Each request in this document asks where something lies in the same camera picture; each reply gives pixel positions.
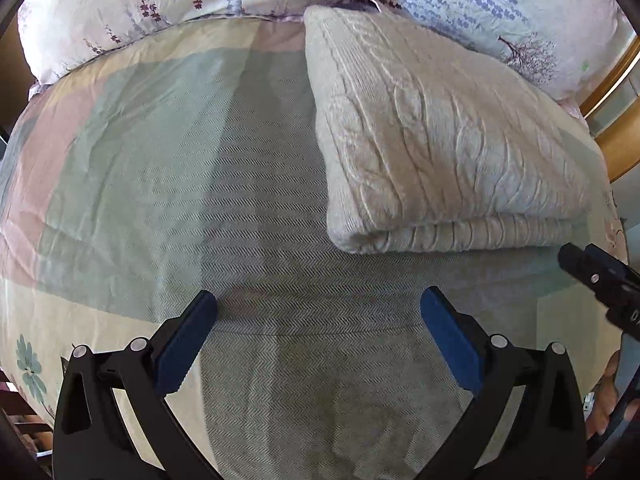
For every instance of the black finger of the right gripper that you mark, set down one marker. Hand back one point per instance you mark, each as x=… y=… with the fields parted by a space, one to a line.
x=613 y=283

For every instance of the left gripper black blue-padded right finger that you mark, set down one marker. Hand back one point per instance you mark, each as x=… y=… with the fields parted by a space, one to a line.
x=525 y=417

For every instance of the beige cable-knit sweater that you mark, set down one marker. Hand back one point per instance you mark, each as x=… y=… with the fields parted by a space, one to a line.
x=431 y=147

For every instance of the person's hand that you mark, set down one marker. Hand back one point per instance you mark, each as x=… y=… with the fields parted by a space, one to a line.
x=605 y=399

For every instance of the floral white pillow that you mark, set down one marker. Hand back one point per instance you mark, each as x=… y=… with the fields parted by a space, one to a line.
x=562 y=46

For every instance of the pastel patchwork bed sheet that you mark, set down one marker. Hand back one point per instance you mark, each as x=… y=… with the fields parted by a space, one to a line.
x=188 y=161

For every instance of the wooden headboard frame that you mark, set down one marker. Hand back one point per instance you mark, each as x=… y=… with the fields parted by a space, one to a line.
x=612 y=113

